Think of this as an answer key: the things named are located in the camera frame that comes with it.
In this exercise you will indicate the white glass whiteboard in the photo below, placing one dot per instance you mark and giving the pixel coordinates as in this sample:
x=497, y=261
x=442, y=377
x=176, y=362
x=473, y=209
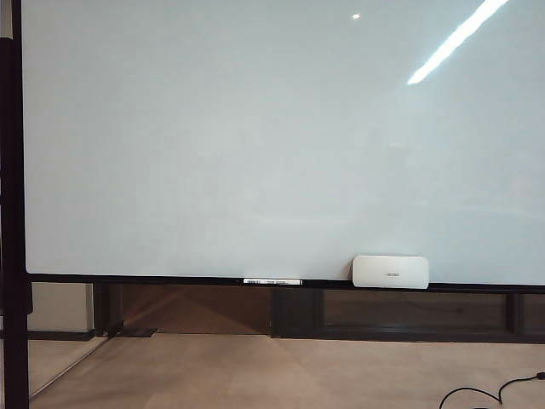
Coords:
x=213, y=128

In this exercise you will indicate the dark wooden low cabinet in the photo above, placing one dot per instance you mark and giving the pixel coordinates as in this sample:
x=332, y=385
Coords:
x=298, y=311

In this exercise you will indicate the white whiteboard eraser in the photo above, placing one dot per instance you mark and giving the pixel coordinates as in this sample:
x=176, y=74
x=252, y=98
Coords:
x=389, y=272

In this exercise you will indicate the black vertical stand post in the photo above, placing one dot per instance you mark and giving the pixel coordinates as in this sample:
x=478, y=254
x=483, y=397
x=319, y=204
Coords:
x=13, y=213

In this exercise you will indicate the white barcode label sticker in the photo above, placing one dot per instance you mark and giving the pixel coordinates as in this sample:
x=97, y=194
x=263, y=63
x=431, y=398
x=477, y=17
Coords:
x=272, y=281

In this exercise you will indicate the black whiteboard bottom rail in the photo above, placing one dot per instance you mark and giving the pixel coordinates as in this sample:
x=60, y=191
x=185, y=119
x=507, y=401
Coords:
x=170, y=280

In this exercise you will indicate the dark door frame post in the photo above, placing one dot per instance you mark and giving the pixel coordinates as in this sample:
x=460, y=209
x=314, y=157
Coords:
x=106, y=307

